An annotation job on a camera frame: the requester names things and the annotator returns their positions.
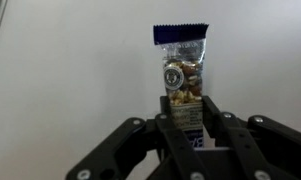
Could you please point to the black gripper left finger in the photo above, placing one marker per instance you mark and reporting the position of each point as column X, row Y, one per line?
column 176, row 146

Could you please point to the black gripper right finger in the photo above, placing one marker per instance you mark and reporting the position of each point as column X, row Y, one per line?
column 256, row 146

